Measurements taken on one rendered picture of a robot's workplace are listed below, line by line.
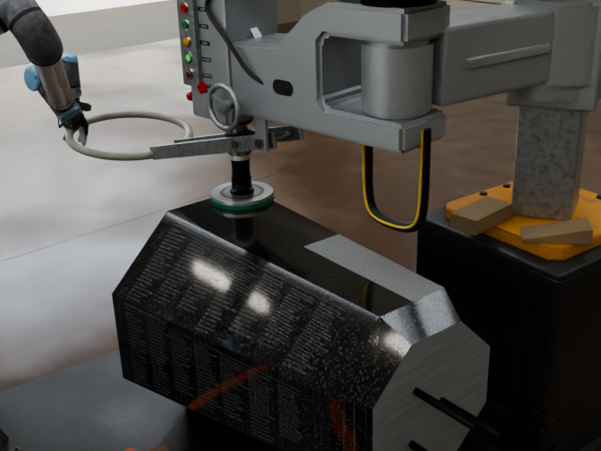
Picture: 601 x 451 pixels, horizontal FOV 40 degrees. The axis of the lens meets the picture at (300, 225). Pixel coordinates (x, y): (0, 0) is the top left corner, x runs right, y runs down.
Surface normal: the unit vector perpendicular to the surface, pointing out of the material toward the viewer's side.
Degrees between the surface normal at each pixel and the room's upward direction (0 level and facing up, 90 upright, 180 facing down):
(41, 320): 0
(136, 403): 0
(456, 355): 90
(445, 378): 90
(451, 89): 90
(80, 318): 0
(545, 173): 90
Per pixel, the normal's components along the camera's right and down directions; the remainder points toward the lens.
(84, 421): -0.03, -0.92
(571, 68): -0.10, 0.40
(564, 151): -0.41, 0.37
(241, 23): 0.71, 0.26
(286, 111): -0.70, 0.30
